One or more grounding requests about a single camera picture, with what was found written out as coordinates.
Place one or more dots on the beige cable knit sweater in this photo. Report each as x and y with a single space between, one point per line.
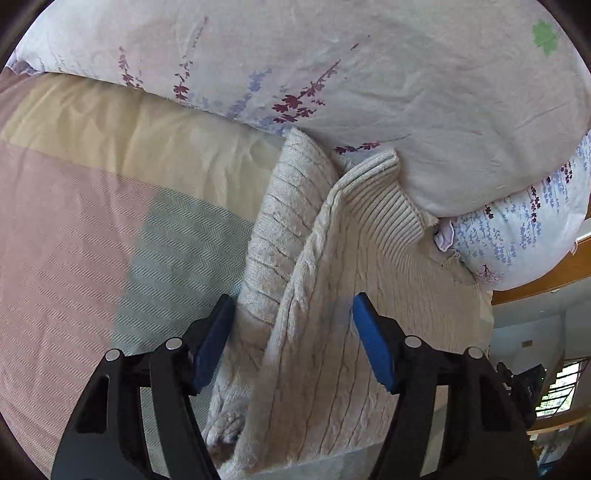
295 397

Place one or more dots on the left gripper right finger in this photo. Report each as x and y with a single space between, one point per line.
488 408

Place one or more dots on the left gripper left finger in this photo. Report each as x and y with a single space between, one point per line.
105 436

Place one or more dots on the pink floral pillow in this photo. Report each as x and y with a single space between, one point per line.
480 98

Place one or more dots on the wooden bed frame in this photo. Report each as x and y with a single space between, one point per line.
573 268

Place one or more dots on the white blue floral pillow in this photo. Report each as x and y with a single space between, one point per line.
516 240

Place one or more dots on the pastel patchwork quilt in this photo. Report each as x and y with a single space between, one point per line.
124 218

